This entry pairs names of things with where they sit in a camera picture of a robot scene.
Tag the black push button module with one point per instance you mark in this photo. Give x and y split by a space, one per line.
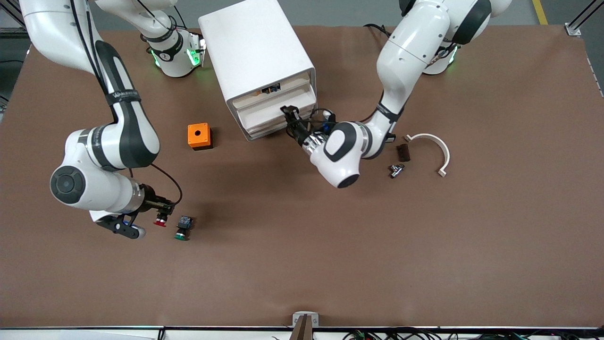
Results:
272 88

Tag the orange button enclosure box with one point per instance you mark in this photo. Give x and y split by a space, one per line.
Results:
204 139

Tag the aluminium frame profile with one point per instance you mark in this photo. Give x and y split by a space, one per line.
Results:
572 29

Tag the small silver connector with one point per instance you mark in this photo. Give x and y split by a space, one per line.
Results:
396 171

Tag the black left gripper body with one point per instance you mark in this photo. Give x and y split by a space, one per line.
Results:
299 132

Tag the brown table cover mat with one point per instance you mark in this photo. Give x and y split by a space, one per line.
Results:
302 236

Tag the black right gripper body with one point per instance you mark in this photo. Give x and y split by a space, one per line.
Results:
150 200

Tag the brown terminal block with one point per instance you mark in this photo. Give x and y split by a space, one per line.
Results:
404 153

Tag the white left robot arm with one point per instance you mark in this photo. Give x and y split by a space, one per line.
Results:
410 47

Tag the red push button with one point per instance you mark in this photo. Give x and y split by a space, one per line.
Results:
160 221

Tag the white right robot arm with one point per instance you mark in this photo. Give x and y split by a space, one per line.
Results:
127 137

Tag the white curved plastic bracket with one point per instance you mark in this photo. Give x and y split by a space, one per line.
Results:
446 153

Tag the green push button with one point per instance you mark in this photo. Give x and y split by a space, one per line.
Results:
185 222

